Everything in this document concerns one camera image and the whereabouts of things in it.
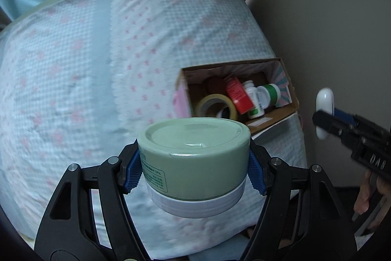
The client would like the green band white jar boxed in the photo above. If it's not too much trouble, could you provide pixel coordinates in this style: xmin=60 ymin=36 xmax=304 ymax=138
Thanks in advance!
xmin=257 ymin=83 xmax=281 ymax=109

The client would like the red cosmetic box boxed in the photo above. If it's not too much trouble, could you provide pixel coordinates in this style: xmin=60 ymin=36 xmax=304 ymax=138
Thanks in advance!
xmin=225 ymin=76 xmax=253 ymax=114

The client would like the open cardboard box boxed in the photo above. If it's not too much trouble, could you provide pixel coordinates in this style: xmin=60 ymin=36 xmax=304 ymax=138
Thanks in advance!
xmin=174 ymin=58 xmax=299 ymax=135

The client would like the person's right hand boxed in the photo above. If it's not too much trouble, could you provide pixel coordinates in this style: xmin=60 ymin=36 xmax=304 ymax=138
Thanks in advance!
xmin=353 ymin=170 xmax=391 ymax=229

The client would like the yellow packing tape roll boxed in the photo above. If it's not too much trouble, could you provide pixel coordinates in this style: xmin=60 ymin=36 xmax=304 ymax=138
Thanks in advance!
xmin=195 ymin=94 xmax=238 ymax=121

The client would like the green lid white cream jar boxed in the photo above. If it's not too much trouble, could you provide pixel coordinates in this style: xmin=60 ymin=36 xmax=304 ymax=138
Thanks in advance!
xmin=137 ymin=117 xmax=251 ymax=219

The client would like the floral checked bed sheet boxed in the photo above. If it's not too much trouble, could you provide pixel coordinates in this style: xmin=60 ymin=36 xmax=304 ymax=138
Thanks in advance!
xmin=0 ymin=0 xmax=308 ymax=260

